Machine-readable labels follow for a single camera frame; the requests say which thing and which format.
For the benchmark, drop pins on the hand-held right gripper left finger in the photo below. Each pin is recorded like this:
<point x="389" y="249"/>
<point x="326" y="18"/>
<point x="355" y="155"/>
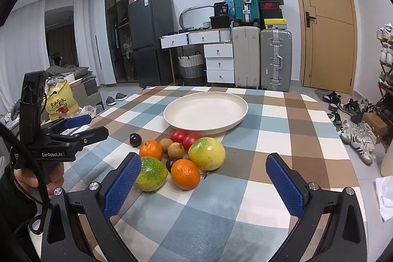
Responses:
<point x="122" y="185"/>

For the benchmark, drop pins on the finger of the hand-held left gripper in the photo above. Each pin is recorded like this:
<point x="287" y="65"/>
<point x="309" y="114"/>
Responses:
<point x="78" y="121"/>
<point x="92" y="134"/>

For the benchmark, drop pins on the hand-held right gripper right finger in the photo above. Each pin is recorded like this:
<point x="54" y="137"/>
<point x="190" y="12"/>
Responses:
<point x="284" y="185"/>

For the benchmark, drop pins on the yellow green round fruit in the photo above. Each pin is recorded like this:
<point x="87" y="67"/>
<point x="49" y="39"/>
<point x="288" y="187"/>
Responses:
<point x="150" y="173"/>
<point x="206" y="153"/>

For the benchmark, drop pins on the dark red cherry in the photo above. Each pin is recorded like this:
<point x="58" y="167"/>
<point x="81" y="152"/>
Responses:
<point x="134" y="139"/>
<point x="171" y="163"/>

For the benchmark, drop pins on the orange mandarin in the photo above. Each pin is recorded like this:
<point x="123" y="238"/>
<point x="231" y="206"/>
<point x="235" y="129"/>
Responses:
<point x="185" y="174"/>
<point x="151" y="150"/>

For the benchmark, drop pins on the brown longan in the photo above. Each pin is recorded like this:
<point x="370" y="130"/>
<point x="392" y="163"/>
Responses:
<point x="166" y="144"/>
<point x="177" y="150"/>

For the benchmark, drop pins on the red tomato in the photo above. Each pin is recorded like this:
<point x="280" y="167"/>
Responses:
<point x="178" y="136"/>
<point x="191" y="140"/>

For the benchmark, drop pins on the cream round plate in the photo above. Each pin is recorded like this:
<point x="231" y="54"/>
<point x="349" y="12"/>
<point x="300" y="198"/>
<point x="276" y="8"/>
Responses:
<point x="205" y="110"/>

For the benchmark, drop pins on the person's left forearm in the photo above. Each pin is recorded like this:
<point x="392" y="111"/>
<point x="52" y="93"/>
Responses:
<point x="12" y="213"/>

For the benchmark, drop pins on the person's left hand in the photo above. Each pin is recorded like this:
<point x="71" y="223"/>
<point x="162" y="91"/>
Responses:
<point x="27" y="177"/>

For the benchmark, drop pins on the yellow plastic bag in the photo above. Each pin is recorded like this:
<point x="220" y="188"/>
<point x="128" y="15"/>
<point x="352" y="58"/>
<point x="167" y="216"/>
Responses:
<point x="61" y="104"/>

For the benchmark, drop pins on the grey nightstand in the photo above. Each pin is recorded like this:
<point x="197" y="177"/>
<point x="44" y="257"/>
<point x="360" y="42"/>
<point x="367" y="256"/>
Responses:
<point x="84" y="93"/>

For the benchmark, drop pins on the grey slipper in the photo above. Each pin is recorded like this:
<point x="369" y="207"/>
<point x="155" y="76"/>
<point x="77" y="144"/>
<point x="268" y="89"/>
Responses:
<point x="110" y="101"/>
<point x="120" y="96"/>

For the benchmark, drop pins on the checkered tablecloth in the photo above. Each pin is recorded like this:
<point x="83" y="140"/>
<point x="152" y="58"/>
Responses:
<point x="245" y="157"/>

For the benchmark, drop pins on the grey blanket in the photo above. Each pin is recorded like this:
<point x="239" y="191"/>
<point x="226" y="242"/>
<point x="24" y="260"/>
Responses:
<point x="67" y="71"/>

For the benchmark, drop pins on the white curtain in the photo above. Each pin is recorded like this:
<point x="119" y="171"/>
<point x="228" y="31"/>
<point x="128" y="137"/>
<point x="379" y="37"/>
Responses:
<point x="27" y="44"/>

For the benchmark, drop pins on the white wardrobe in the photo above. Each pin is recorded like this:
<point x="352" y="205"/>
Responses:
<point x="103" y="44"/>

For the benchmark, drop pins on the pile of shoes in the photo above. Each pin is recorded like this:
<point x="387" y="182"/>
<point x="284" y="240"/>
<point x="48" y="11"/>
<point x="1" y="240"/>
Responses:
<point x="353" y="127"/>

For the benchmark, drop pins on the grey doormat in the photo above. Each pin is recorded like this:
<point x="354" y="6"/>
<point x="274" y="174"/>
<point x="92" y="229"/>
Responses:
<point x="323" y="92"/>

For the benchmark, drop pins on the white plastic bag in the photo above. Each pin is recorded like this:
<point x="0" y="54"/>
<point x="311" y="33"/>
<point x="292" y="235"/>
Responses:
<point x="385" y="197"/>

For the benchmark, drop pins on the brown cardboard box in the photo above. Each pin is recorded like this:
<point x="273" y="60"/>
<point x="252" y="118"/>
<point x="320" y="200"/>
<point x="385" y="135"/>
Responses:
<point x="374" y="123"/>

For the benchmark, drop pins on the woven laundry basket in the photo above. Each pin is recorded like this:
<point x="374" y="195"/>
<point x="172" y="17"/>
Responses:
<point x="192" y="65"/>

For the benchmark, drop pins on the dark grey refrigerator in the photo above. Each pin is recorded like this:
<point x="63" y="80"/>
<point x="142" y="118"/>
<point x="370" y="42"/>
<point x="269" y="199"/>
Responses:
<point x="150" y="22"/>

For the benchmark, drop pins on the silver suitcase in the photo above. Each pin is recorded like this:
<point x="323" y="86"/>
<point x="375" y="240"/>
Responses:
<point x="276" y="59"/>

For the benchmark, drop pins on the beige suitcase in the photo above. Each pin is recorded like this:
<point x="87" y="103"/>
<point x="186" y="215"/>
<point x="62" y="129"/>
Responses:
<point x="245" y="56"/>

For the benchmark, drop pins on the white drawer cabinet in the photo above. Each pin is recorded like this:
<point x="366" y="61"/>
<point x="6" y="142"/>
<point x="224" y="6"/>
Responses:
<point x="219" y="64"/>

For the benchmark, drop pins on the white desk with drawers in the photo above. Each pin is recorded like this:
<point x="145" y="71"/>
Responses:
<point x="199" y="36"/>

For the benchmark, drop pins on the shoe rack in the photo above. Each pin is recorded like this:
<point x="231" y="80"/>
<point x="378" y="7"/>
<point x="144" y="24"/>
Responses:
<point x="387" y="65"/>

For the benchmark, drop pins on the yellow black shoe box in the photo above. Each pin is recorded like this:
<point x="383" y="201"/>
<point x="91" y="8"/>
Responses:
<point x="274" y="24"/>

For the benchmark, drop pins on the white ribbed bin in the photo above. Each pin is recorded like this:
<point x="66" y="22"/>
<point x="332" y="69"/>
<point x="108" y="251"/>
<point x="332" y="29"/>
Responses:
<point x="224" y="35"/>

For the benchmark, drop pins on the black storage box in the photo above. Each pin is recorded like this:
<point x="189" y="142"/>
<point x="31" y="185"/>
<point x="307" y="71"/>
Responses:
<point x="219" y="22"/>

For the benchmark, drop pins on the wooden door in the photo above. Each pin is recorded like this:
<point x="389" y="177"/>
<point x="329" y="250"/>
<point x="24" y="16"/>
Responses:
<point x="328" y="19"/>

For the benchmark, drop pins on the black canister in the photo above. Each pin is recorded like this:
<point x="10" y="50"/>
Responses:
<point x="220" y="8"/>

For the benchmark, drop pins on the black red shoe box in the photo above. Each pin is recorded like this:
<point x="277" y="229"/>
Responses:
<point x="269" y="6"/>

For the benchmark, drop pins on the blue plastic bag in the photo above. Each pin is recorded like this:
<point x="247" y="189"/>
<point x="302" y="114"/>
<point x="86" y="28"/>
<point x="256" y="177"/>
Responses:
<point x="229" y="5"/>

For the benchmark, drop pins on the round silver frame mirror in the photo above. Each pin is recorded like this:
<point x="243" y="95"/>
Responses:
<point x="184" y="16"/>

